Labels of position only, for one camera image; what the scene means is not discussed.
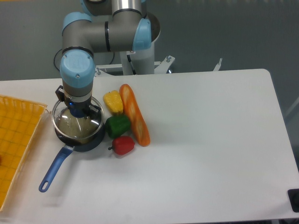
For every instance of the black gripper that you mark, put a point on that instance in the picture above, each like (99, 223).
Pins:
(78, 106)

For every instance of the glass lid blue knob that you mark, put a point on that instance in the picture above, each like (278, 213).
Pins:
(59, 106)

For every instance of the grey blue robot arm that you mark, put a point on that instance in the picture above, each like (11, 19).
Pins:
(105, 26)

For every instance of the wrapped bread slice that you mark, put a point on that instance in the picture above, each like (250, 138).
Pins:
(77, 128)

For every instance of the yellow bell pepper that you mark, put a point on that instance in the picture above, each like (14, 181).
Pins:
(113, 102)

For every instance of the green bell pepper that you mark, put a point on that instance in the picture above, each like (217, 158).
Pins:
(116, 126)

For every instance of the orange baguette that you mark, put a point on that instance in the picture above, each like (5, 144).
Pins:
(132, 111)

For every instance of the yellow woven basket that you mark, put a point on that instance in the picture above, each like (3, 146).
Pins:
(19, 120)

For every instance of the red bell pepper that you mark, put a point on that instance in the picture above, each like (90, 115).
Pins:
(122, 145)

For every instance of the black object table corner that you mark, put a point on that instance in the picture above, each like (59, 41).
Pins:
(294, 199)

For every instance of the black pan blue handle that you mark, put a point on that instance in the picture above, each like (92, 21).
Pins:
(69, 147)

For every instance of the white bracket right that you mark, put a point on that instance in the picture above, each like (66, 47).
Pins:
(218, 65)

